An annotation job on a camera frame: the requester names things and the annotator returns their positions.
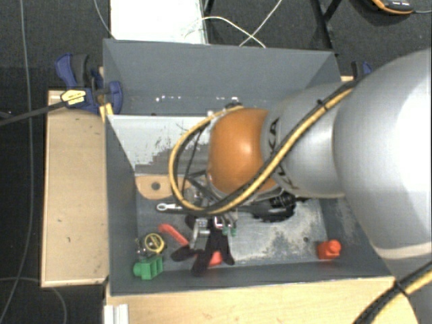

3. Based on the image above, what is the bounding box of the black cloth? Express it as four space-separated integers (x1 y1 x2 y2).
170 216 236 277

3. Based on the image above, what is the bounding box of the black and yellow tape measure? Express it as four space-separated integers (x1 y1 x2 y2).
136 233 167 258

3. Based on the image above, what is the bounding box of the tan flat wooden block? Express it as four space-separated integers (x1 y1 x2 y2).
134 175 195 201

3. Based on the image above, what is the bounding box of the green toy block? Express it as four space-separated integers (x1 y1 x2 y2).
132 254 165 281

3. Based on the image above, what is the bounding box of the red toy block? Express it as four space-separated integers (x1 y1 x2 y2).
316 239 342 261

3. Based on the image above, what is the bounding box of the grey metal bin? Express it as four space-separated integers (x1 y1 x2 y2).
102 38 396 296

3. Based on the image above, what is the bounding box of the pale wood flat board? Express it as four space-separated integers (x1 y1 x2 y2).
40 89 111 288

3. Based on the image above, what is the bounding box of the orange-red handled tool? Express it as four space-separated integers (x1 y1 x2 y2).
158 223 223 267

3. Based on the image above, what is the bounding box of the silver ring spanner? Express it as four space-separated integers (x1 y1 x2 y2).
156 202 184 213

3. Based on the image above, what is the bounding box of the black cylinder on white bracket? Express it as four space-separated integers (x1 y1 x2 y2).
266 193 298 215

